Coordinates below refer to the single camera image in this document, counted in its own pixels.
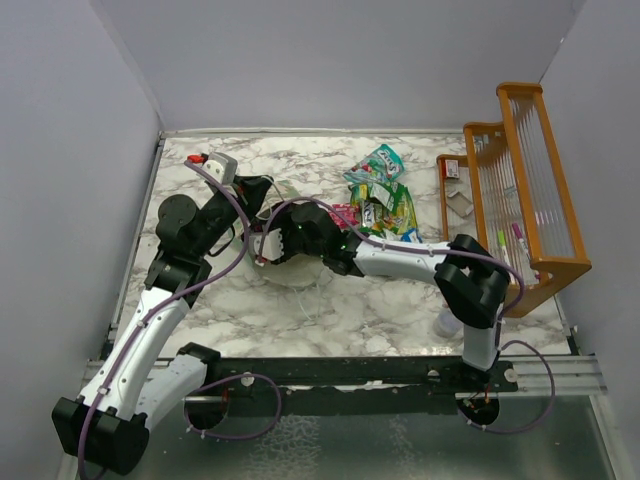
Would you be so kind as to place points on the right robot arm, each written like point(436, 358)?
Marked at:
point(473, 283)

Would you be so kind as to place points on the green marker pen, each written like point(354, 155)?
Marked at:
point(503, 247)

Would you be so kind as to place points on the green white snack bag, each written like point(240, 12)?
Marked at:
point(385, 193)

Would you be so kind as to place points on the black base frame bar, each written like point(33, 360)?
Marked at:
point(343, 386)

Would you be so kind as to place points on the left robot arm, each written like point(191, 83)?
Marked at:
point(109, 423)

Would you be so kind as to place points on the pink red candy packet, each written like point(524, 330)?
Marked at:
point(344, 215)

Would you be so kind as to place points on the green paper gift bag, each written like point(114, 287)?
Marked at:
point(300, 273)

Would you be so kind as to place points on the green orange Fox's candy bag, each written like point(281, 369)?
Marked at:
point(402, 217)

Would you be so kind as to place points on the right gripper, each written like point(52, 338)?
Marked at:
point(286, 225)

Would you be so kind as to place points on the blue snack packet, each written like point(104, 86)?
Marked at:
point(411, 236)

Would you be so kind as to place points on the yellow green Fox's candy bag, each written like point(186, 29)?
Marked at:
point(371, 215)

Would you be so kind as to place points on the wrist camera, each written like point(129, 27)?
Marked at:
point(220, 166)
point(267, 248)

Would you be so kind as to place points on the pink marker pen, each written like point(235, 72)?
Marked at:
point(519, 235)

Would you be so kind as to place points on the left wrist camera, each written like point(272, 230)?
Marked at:
point(220, 166)

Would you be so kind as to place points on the grey cardboard piece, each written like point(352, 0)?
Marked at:
point(459, 203)

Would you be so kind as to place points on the small clear plastic cup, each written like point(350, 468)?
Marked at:
point(446, 324)

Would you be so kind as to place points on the orange wooden tiered rack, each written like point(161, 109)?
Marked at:
point(512, 172)

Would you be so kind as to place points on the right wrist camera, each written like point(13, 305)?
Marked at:
point(267, 248)

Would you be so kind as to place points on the red white small box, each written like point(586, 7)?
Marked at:
point(451, 168)

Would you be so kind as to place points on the teal Fox's candy bag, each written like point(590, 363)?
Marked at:
point(381, 166)

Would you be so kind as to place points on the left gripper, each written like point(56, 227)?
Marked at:
point(251, 192)

